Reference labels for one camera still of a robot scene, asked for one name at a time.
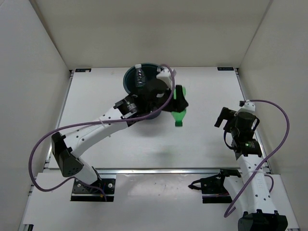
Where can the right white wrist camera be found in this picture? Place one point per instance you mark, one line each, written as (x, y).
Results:
(247, 106)

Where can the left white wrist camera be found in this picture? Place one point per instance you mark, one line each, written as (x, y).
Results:
(165, 74)

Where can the clear bottle black label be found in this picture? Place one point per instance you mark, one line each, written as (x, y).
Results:
(140, 78)

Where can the left black table label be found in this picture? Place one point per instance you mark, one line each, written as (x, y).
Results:
(83, 70)

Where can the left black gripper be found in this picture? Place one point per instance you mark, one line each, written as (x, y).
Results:
(179, 104)

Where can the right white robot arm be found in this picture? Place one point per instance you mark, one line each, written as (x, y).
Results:
(249, 190)

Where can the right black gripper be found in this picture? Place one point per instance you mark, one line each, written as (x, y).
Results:
(226, 114)

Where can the silver aluminium table rail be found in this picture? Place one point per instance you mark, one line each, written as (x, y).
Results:
(158, 171)

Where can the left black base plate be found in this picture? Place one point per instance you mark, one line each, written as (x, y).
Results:
(82, 193)

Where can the right black table label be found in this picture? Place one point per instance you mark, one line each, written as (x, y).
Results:
(225, 68)

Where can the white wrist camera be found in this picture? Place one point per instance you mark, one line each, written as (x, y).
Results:
(165, 74)
(247, 106)

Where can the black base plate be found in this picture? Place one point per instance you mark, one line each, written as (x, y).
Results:
(212, 189)
(82, 193)

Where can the black table label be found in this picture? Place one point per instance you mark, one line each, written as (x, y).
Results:
(83, 70)
(225, 68)

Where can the dark teal plastic bin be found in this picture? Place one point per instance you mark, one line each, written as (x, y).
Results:
(130, 79)

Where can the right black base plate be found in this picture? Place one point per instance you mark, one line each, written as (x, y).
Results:
(212, 189)

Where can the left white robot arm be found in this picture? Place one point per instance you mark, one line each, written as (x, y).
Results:
(67, 149)

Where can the green plastic bottle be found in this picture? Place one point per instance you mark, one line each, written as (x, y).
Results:
(179, 116)

